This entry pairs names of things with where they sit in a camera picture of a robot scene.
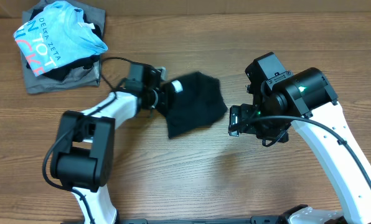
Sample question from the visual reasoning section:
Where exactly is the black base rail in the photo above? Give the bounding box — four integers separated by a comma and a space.
60, 215, 286, 224

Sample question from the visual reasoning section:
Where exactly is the light blue printed t-shirt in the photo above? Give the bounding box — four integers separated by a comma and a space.
13, 1, 108, 77

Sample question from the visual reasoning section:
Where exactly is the folded grey t-shirt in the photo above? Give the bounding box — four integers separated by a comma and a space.
21, 1, 106, 95

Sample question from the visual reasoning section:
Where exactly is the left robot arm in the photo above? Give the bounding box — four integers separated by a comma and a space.
42, 62, 167, 223

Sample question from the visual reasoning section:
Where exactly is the black t-shirt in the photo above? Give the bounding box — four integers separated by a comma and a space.
157, 72, 227, 139

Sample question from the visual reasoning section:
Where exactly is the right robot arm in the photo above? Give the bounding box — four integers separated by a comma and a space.
228, 52, 371, 223

